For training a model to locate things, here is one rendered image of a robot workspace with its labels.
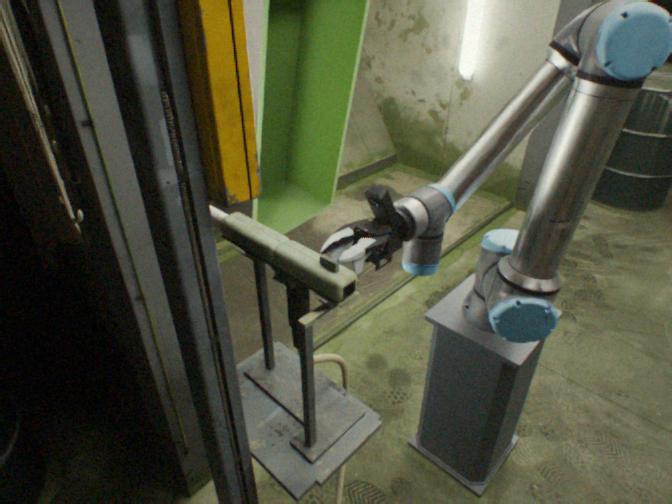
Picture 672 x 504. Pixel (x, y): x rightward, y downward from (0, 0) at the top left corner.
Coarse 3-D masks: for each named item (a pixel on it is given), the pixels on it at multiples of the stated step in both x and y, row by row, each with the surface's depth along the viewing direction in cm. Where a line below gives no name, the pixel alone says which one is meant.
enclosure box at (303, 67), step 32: (256, 0) 139; (288, 0) 192; (320, 0) 193; (352, 0) 184; (256, 32) 144; (288, 32) 201; (320, 32) 200; (352, 32) 190; (256, 64) 150; (288, 64) 211; (320, 64) 207; (352, 64) 197; (256, 96) 157; (288, 96) 223; (320, 96) 215; (352, 96) 204; (256, 128) 164; (288, 128) 235; (320, 128) 224; (288, 160) 247; (320, 160) 233; (288, 192) 245; (320, 192) 243; (288, 224) 223
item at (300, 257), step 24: (216, 216) 87; (240, 216) 84; (240, 240) 81; (264, 240) 77; (288, 240) 77; (288, 264) 73; (312, 264) 70; (336, 264) 67; (288, 288) 78; (312, 288) 71; (336, 288) 66; (288, 312) 80
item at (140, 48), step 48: (96, 0) 42; (144, 0) 42; (144, 48) 43; (144, 96) 44; (144, 144) 47; (192, 144) 50; (144, 192) 52; (192, 192) 52; (192, 240) 55; (192, 288) 57; (192, 336) 61; (192, 384) 69; (240, 432) 76; (240, 480) 82
